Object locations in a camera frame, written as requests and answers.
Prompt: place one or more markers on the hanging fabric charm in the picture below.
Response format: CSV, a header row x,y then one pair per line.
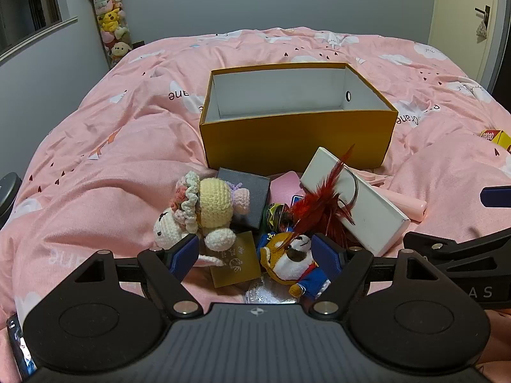
x,y
482,30

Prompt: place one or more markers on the crochet doll with yellow dress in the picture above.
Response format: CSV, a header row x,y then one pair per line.
x,y
213,201

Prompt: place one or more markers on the black round object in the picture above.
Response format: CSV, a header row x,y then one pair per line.
x,y
8,195

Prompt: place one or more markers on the yellow and red packet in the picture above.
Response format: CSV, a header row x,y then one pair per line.
x,y
497,137

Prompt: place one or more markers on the yellow cardboard box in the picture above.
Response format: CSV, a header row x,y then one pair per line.
x,y
295,139

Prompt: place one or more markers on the long white box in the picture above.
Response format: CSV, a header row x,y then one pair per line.
x,y
379,215

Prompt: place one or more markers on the cream door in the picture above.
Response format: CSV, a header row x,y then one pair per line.
x,y
459,8

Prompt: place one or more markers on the pink handheld device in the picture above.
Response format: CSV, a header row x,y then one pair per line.
x,y
407,207

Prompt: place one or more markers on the round dark colourful badge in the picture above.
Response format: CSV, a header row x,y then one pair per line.
x,y
277,213

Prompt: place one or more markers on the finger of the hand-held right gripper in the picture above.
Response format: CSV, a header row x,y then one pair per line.
x,y
497,196
423,241

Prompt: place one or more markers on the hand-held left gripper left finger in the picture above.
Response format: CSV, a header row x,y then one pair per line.
x,y
185,253

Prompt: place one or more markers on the bear plush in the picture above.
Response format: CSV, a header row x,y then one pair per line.
x,y
291,263

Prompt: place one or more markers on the gold square box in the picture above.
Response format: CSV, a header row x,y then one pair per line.
x,y
239,263

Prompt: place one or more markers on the black smartphone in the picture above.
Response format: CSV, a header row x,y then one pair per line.
x,y
20,347

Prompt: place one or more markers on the clear tube of plush toys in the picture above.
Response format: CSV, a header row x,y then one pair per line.
x,y
109,20

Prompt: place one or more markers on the dark grey gift box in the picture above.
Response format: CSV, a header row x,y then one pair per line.
x,y
255,191

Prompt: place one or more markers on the pink flat case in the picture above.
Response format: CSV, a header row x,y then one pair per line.
x,y
283,187

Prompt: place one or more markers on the clear round plastic case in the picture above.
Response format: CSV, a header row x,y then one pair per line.
x,y
267,293

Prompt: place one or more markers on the window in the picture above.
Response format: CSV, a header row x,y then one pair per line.
x,y
24,0

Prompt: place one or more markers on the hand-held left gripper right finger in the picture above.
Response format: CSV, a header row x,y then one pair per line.
x,y
325,253

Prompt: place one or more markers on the small blue tag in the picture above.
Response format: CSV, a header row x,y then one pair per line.
x,y
299,200

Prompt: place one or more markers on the pink cloud printed blanket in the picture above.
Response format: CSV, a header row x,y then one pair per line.
x,y
99,127

